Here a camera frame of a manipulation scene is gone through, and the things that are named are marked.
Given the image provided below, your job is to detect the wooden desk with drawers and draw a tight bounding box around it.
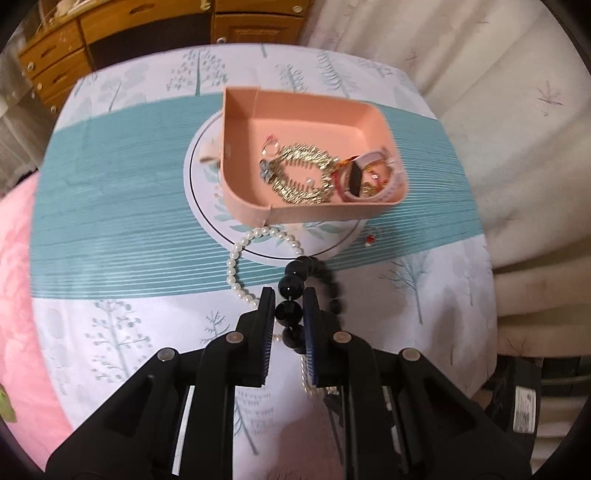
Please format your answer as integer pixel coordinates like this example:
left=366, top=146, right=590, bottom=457
left=18, top=0, right=312, bottom=115

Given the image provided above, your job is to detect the white pearl necklace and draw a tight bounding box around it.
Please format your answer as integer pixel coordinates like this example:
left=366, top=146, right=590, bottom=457
left=225, top=226, right=341, bottom=402

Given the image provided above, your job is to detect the black bead bracelet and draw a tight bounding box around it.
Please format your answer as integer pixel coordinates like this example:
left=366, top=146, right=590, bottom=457
left=273, top=256, right=346, bottom=356

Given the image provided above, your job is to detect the pink blanket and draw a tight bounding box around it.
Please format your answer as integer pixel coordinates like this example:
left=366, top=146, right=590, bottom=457
left=0, top=173, right=72, bottom=468

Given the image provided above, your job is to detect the white patterned curtain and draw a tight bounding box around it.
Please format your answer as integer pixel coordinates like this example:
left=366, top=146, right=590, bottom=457
left=299, top=0, right=591, bottom=444

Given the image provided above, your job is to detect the gold chain necklace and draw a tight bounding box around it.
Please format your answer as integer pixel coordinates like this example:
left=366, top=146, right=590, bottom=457
left=257, top=142, right=346, bottom=206

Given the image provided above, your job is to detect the pink plastic jewelry tray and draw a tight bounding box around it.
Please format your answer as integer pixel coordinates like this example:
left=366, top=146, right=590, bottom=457
left=221, top=87, right=409, bottom=227

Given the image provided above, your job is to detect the round white coaster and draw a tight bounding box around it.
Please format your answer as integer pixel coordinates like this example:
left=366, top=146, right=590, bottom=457
left=182, top=110, right=371, bottom=268

